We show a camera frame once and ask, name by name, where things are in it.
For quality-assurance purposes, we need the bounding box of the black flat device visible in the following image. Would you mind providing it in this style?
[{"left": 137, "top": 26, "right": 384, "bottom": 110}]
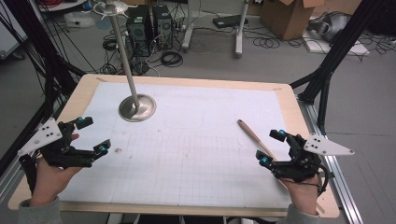
[{"left": 212, "top": 14, "right": 249, "bottom": 29}]

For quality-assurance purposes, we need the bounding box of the coiled black cable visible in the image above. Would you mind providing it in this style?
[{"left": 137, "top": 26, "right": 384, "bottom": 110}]
[{"left": 160, "top": 49, "right": 184, "bottom": 68}]

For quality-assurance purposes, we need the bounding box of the metal stand with round base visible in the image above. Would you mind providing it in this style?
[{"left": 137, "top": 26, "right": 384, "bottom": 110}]
[{"left": 92, "top": 0, "right": 157, "bottom": 123}]

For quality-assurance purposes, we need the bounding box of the person's left hand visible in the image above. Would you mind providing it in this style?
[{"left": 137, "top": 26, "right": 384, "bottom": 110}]
[{"left": 29, "top": 133, "right": 83, "bottom": 207}]

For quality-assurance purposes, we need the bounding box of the wooden stick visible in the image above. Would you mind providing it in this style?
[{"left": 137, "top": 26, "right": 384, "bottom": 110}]
[{"left": 236, "top": 119, "right": 325, "bottom": 215}]

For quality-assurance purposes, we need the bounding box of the white grid mat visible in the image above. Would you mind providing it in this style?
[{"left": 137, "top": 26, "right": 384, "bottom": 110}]
[{"left": 58, "top": 81, "right": 292, "bottom": 209}]

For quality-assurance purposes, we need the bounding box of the white stand leg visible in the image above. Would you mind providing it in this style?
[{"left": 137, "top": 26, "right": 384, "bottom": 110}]
[
  {"left": 234, "top": 0, "right": 250, "bottom": 59},
  {"left": 181, "top": 0, "right": 196, "bottom": 53}
]

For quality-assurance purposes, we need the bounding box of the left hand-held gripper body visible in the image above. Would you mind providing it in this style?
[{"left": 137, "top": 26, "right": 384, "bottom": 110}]
[{"left": 18, "top": 117, "right": 96, "bottom": 171}]

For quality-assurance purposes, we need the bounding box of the white round table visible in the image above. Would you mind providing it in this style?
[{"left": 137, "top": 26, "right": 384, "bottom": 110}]
[{"left": 36, "top": 0, "right": 92, "bottom": 13}]

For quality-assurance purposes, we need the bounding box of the grey bag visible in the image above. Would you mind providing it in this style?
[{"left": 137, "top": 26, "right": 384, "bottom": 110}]
[{"left": 307, "top": 11, "right": 352, "bottom": 43}]

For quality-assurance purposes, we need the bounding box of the white board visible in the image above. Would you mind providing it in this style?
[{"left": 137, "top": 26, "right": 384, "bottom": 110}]
[{"left": 302, "top": 30, "right": 372, "bottom": 57}]

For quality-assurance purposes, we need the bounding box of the black metal frame strut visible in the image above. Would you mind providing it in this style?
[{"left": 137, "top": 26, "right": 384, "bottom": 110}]
[
  {"left": 289, "top": 0, "right": 385, "bottom": 135},
  {"left": 0, "top": 0, "right": 88, "bottom": 176}
]

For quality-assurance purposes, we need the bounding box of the black wrist strap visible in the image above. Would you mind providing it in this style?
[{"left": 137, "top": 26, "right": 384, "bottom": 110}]
[{"left": 18, "top": 153, "right": 39, "bottom": 195}]

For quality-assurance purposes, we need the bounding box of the black computer tower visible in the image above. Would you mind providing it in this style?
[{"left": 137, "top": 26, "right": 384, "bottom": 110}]
[
  {"left": 151, "top": 4, "right": 174, "bottom": 51},
  {"left": 125, "top": 6, "right": 154, "bottom": 58}
]

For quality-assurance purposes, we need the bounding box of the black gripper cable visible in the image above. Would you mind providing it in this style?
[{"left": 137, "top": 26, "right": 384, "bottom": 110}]
[{"left": 317, "top": 163, "right": 332, "bottom": 196}]

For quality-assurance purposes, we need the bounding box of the cardboard box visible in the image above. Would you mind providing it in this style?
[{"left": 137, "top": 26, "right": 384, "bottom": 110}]
[{"left": 259, "top": 0, "right": 325, "bottom": 41}]

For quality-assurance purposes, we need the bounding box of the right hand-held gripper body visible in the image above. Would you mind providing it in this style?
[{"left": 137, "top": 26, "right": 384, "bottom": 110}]
[{"left": 270, "top": 133, "right": 356, "bottom": 184}]

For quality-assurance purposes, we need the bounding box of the person's right hand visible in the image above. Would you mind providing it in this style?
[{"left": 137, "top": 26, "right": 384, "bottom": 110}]
[{"left": 278, "top": 174, "right": 322, "bottom": 217}]

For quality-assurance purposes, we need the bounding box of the aluminium rail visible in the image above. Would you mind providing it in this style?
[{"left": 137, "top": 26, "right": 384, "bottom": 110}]
[{"left": 298, "top": 98, "right": 364, "bottom": 224}]

